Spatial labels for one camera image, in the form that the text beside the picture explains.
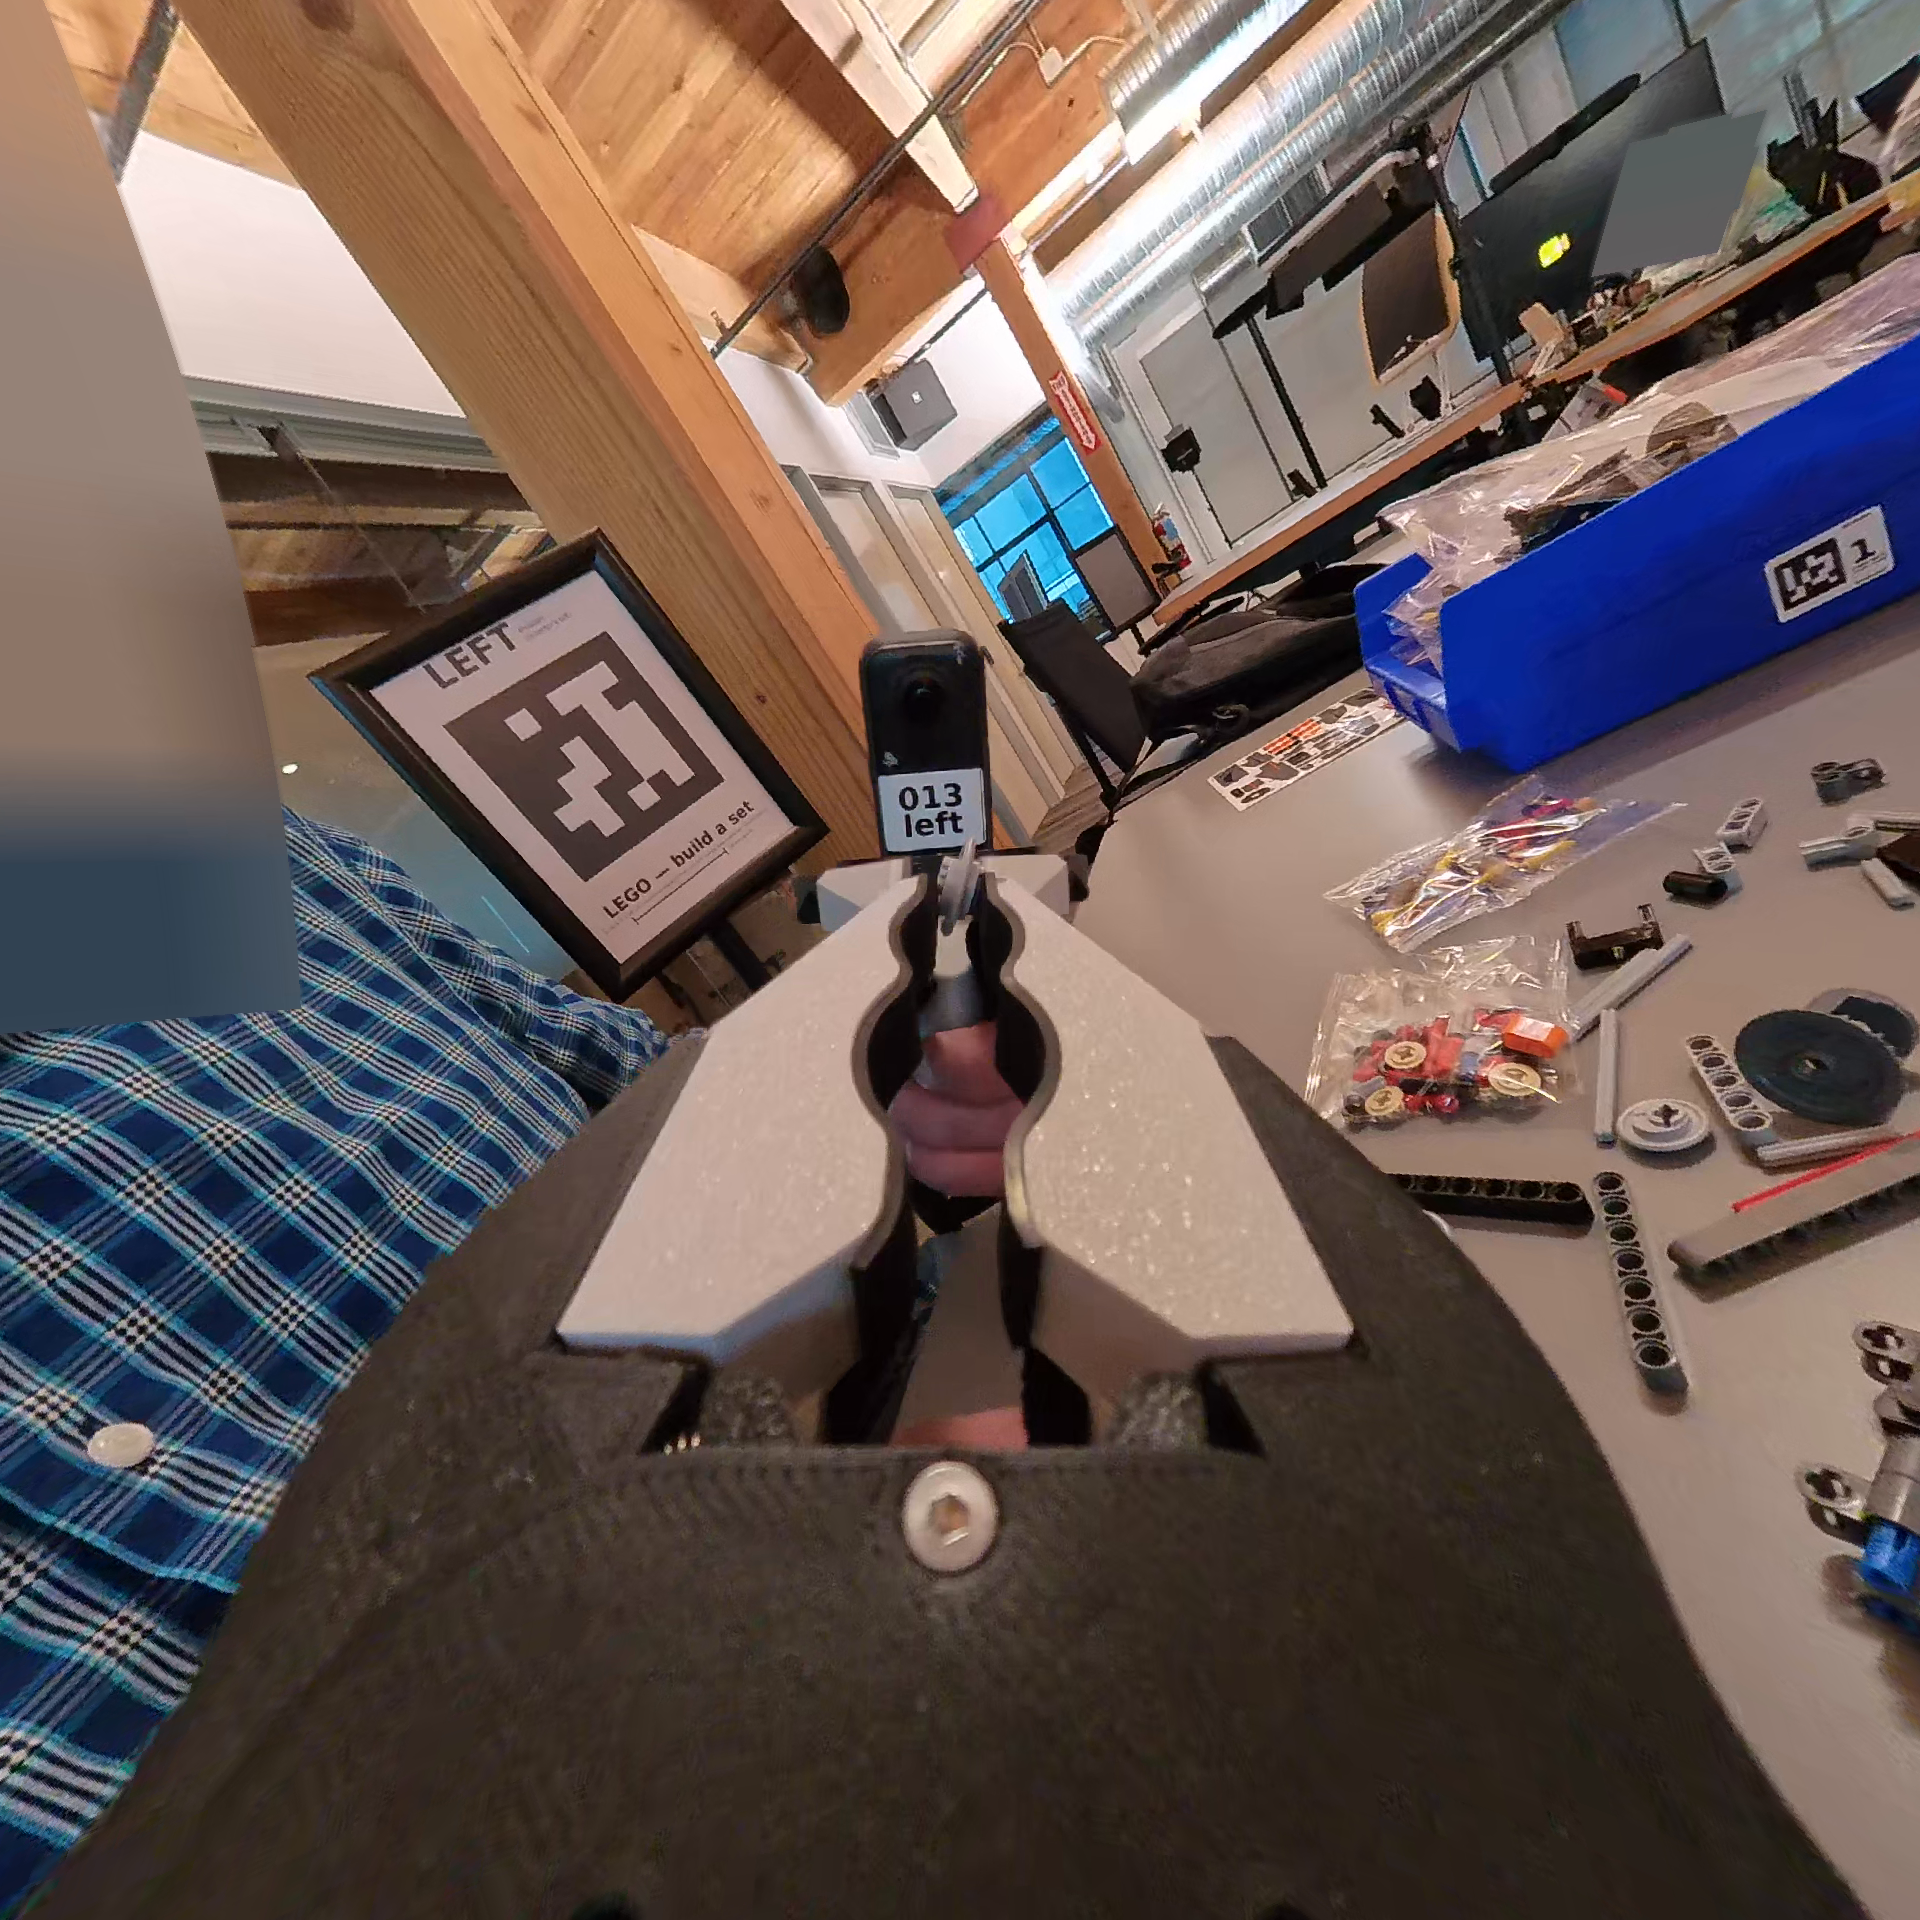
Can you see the clear bag red tan parts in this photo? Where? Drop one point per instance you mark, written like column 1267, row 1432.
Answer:
column 1442, row 1049

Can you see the dark grey toy connector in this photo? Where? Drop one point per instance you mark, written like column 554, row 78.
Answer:
column 1845, row 779

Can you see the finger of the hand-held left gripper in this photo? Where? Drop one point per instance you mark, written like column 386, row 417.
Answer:
column 848, row 901
column 1043, row 884

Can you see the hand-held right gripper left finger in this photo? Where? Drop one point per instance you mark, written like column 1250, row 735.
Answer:
column 735, row 1171

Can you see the wood-framed dark panel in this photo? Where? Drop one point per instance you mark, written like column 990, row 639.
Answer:
column 1412, row 300

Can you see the blue plastic bin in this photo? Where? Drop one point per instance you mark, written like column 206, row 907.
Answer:
column 1621, row 630

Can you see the clear bags of toy parts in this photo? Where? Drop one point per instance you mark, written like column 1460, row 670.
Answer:
column 1516, row 503

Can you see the black wall speaker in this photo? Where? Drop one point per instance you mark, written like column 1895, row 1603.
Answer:
column 916, row 405

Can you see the short grey toy axle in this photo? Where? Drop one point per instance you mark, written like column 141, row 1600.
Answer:
column 1822, row 1148

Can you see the toy car chassis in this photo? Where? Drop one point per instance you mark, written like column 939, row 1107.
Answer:
column 1894, row 1501

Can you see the framed marker sign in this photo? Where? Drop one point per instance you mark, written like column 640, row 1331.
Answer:
column 587, row 750

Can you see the sticker sheet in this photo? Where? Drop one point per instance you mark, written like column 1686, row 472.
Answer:
column 1307, row 747

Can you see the dark grey flat toy beam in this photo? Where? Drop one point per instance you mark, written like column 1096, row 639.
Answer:
column 1787, row 1233

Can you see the long grey toy axle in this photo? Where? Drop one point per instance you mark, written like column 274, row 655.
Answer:
column 1607, row 1080
column 1628, row 980

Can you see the black toy wheel disc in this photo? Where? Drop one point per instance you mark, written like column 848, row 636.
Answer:
column 1816, row 1067

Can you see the clear bag yellow blue parts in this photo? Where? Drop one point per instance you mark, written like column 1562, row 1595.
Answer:
column 1485, row 869

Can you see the silver air duct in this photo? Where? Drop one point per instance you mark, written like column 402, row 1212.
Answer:
column 1202, row 91

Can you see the black toy bracket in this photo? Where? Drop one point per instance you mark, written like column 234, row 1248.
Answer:
column 1612, row 945

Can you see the light grey toy connector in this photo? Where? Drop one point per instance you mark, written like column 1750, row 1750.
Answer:
column 1838, row 845
column 1742, row 822

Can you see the light grey holed toy beam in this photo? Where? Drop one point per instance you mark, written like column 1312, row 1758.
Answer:
column 1733, row 1093

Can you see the black toy elbow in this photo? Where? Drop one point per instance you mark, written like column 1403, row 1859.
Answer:
column 1692, row 885

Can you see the red toy axle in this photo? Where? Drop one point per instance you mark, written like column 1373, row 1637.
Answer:
column 1822, row 1175

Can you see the person's left hand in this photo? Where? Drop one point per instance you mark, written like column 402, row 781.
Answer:
column 962, row 1119

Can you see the black chair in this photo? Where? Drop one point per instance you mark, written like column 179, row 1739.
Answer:
column 1079, row 691

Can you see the black holed toy beam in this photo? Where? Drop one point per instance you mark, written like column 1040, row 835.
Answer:
column 1500, row 1197

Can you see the black backpack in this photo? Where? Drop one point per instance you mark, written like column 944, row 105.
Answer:
column 1244, row 661

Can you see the wooden work table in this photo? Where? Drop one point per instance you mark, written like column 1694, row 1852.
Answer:
column 1349, row 481

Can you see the dark grey holed toy beam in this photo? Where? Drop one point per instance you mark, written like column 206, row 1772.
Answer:
column 1638, row 1284

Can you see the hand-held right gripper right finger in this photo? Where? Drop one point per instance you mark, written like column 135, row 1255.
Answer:
column 1172, row 1185

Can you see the display panel on stand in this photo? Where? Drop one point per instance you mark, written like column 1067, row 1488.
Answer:
column 1119, row 587

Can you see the person's plaid shirt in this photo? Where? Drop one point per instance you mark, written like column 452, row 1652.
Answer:
column 226, row 1277

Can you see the cluster of small dark parts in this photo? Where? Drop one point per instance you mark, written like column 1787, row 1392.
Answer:
column 1904, row 857

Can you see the red fire extinguisher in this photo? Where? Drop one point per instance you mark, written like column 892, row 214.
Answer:
column 1172, row 542

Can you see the black monitor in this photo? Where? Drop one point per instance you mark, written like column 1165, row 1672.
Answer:
column 1516, row 254

